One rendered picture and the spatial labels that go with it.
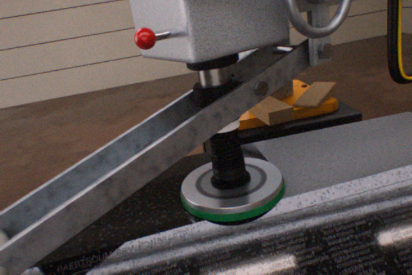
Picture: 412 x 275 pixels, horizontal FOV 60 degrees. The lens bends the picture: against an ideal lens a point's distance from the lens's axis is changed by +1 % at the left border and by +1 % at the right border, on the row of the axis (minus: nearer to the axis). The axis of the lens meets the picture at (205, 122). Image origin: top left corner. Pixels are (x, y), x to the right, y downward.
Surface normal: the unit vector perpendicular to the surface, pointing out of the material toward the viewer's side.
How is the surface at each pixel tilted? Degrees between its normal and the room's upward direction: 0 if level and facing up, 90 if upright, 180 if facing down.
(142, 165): 90
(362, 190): 45
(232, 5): 90
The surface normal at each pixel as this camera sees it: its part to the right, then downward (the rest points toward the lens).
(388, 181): 0.04, -0.46
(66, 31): 0.17, 0.30
